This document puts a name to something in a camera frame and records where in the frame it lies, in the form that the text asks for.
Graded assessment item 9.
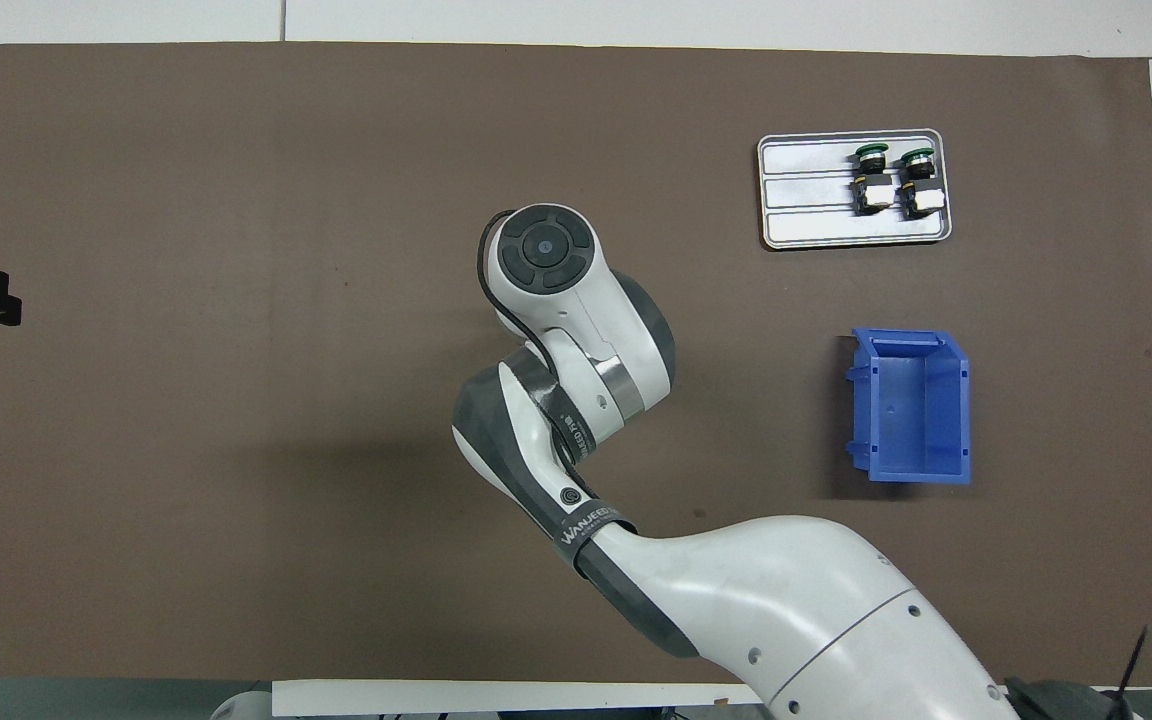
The blue plastic bin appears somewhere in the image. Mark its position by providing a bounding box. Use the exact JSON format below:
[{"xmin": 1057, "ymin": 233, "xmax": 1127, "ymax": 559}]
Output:
[{"xmin": 844, "ymin": 327, "xmax": 974, "ymax": 486}]

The grey metal tray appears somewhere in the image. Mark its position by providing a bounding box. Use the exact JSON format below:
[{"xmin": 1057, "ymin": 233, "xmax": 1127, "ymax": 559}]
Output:
[{"xmin": 757, "ymin": 128, "xmax": 954, "ymax": 251}]

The green push button switch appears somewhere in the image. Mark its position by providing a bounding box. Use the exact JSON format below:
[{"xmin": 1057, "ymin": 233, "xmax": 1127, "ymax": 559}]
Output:
[
  {"xmin": 894, "ymin": 147, "xmax": 945, "ymax": 220},
  {"xmin": 849, "ymin": 143, "xmax": 895, "ymax": 216}
]

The brown paper mat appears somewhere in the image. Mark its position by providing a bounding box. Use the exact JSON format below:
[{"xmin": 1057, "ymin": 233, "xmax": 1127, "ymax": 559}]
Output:
[{"xmin": 0, "ymin": 42, "xmax": 1152, "ymax": 689}]

